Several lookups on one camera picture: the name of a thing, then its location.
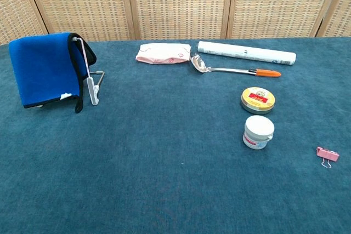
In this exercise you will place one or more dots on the blue carpet table cover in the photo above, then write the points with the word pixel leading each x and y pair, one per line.
pixel 192 176

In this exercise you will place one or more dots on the round yellow red tin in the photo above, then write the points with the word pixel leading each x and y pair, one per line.
pixel 257 98

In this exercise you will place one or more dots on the blue grey towel black trim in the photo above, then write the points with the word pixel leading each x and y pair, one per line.
pixel 41 67

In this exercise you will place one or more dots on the white plastic jar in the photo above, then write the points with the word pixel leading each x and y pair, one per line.
pixel 257 130

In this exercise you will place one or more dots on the pink white tissue pack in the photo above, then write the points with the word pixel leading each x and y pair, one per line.
pixel 161 53

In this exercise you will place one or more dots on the pink binder clip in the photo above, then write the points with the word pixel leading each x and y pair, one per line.
pixel 327 155

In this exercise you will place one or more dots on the woven rattan folding screen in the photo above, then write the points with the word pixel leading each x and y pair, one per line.
pixel 178 4

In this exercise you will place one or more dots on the white paper roll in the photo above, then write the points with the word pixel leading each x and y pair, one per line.
pixel 246 52

